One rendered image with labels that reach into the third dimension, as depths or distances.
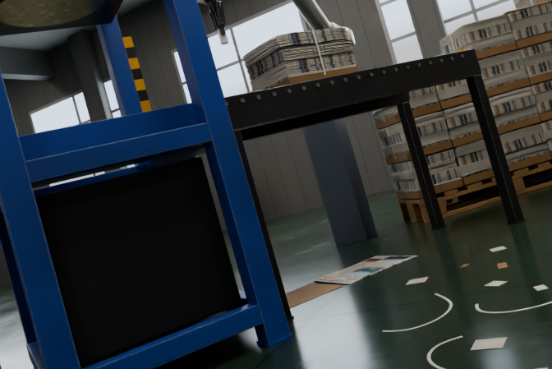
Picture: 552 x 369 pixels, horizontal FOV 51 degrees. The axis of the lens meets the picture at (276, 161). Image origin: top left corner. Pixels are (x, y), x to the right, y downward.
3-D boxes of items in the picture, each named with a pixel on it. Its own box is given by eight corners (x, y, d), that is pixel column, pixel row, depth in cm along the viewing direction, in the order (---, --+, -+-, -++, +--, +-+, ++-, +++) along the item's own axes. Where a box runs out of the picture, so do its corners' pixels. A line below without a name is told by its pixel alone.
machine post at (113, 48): (193, 312, 261) (103, -15, 266) (200, 313, 253) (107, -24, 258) (175, 319, 257) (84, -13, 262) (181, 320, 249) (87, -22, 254)
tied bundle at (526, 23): (487, 64, 384) (477, 30, 385) (527, 53, 388) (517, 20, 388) (517, 49, 346) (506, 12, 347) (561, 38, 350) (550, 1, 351)
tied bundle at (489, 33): (447, 75, 380) (437, 41, 380) (487, 64, 384) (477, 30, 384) (473, 61, 342) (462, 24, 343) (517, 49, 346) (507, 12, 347)
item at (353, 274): (378, 256, 269) (377, 255, 269) (418, 256, 244) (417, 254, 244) (313, 283, 252) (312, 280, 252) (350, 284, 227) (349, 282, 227)
